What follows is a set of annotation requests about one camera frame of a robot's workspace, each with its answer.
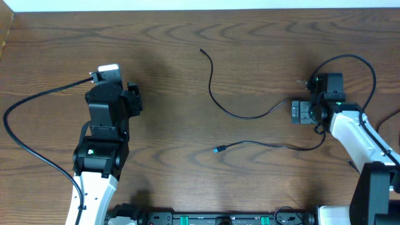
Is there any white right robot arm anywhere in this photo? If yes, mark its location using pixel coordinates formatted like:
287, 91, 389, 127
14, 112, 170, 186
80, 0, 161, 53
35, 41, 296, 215
292, 73, 399, 224

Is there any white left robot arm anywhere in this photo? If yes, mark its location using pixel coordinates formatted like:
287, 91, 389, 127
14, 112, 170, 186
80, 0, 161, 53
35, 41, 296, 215
66, 64, 143, 224

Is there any black left camera cable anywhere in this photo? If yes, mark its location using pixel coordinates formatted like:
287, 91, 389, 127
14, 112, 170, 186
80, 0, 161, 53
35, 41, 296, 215
2, 71, 104, 225

